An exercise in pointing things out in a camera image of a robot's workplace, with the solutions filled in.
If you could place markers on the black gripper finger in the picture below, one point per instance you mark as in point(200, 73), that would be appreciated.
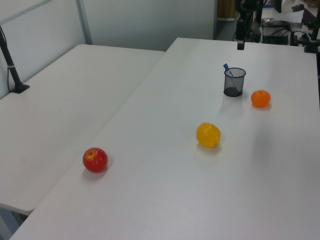
point(242, 46)
point(239, 46)

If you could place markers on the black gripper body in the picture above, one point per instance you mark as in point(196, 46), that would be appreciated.
point(241, 30)

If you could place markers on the blue and white marker pen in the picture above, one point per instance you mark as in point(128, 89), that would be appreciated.
point(226, 67)

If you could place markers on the Franka robot arm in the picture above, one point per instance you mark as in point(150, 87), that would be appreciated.
point(246, 8)

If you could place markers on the black mesh pen cup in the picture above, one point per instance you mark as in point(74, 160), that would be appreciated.
point(234, 85)

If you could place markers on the black desk equipment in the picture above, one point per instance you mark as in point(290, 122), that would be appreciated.
point(276, 33)

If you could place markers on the orange fruit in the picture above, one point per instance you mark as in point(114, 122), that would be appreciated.
point(260, 99)

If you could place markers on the yellow bell pepper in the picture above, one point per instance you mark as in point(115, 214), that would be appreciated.
point(208, 135)

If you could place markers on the red apple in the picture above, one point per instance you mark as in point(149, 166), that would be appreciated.
point(95, 160)

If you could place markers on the black clamp camera stand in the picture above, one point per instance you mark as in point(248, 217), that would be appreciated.
point(312, 42)

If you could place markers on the grey partition post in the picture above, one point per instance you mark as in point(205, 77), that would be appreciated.
point(85, 22)

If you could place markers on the black camera pole with base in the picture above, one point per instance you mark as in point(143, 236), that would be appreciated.
point(12, 72)

